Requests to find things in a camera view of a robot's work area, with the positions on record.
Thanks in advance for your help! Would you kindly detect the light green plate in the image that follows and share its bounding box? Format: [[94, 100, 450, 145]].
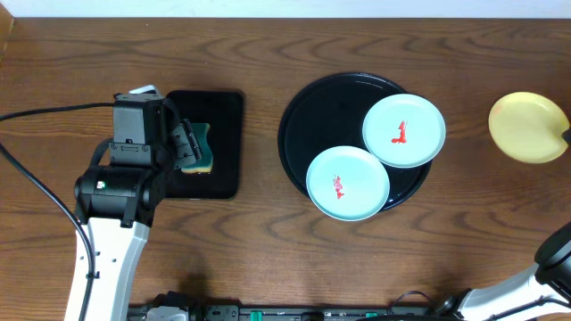
[[305, 146, 390, 221], [361, 94, 446, 169]]

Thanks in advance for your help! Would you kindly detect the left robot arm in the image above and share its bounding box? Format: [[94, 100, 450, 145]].
[[64, 85, 204, 320]]

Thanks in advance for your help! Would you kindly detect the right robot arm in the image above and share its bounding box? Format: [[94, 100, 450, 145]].
[[434, 224, 570, 320]]

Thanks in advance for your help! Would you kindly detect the round black tray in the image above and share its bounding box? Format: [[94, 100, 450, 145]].
[[277, 73, 431, 212]]

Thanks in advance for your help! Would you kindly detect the yellow plastic plate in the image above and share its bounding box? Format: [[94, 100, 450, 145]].
[[488, 92, 570, 164]]

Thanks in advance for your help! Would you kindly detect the green yellow sponge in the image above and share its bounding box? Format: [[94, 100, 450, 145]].
[[181, 123, 214, 175]]

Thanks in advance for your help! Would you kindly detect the black rectangular sponge tray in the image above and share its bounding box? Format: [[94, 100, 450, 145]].
[[166, 90, 244, 200]]

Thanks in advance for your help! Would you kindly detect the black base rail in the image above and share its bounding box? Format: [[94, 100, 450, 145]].
[[126, 292, 442, 321]]

